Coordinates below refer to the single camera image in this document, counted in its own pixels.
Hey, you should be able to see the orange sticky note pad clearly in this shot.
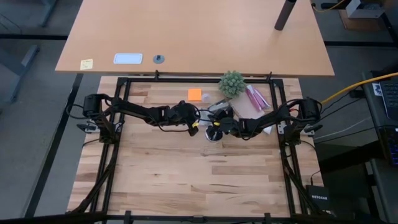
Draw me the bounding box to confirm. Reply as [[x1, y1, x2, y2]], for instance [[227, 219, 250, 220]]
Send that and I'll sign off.
[[187, 88, 203, 102]]

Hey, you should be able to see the grey box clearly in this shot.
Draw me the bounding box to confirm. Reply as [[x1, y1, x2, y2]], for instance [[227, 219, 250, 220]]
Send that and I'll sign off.
[[344, 0, 386, 20]]

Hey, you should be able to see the silver stapler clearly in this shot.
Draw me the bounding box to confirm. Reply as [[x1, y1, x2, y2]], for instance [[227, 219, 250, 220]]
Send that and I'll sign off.
[[207, 98, 231, 113]]

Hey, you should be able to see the chrome lamp socket base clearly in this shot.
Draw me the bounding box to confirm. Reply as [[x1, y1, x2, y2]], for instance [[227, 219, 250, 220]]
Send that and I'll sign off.
[[204, 125, 224, 144]]

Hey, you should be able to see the light pink flat box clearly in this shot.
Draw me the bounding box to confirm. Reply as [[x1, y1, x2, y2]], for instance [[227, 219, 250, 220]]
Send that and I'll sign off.
[[253, 88, 272, 109]]

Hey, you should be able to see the yellow cable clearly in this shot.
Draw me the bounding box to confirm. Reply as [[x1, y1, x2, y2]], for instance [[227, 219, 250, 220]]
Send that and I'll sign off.
[[319, 72, 398, 106]]

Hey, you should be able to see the white rectangular desk plate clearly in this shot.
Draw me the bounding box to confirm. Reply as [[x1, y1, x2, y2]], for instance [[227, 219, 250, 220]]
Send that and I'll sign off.
[[113, 52, 144, 65]]

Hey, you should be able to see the large white flood lightbulb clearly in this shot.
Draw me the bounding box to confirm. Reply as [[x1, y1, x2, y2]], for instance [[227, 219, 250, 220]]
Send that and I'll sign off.
[[198, 115, 214, 128]]

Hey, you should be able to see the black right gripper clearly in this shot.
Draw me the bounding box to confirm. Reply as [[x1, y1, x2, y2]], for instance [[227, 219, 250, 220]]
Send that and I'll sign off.
[[208, 106, 241, 137]]

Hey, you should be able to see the black aluminium table frame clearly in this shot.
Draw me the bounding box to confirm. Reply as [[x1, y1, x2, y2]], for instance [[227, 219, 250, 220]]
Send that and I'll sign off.
[[66, 70, 326, 224]]

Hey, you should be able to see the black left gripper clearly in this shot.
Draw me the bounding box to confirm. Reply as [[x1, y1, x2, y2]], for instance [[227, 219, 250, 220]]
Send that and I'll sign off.
[[167, 100, 200, 138]]

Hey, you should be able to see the black keyboard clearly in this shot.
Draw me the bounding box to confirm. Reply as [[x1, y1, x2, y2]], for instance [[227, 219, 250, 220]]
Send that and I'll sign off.
[[379, 79, 398, 121]]

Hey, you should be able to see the yellow sticky note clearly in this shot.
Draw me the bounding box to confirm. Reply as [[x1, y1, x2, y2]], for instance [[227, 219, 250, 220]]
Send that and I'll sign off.
[[80, 58, 94, 71]]

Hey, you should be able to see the tan neighbouring desk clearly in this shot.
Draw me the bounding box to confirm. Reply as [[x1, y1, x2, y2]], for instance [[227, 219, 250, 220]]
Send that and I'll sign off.
[[55, 0, 336, 78]]

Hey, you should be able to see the pink pencil case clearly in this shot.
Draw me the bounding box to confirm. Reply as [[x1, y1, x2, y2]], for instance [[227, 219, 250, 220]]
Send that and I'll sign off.
[[244, 85, 262, 112]]

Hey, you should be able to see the dark cylindrical pole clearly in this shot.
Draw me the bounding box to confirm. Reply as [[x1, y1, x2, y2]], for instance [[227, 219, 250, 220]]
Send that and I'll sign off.
[[274, 0, 298, 32]]

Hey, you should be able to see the green artificial plant in pot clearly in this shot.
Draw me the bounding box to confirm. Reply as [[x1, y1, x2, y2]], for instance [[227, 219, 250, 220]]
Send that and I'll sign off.
[[218, 70, 248, 99]]

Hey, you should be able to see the black network switch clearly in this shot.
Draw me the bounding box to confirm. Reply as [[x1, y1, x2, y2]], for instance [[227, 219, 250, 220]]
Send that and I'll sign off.
[[305, 184, 331, 213]]

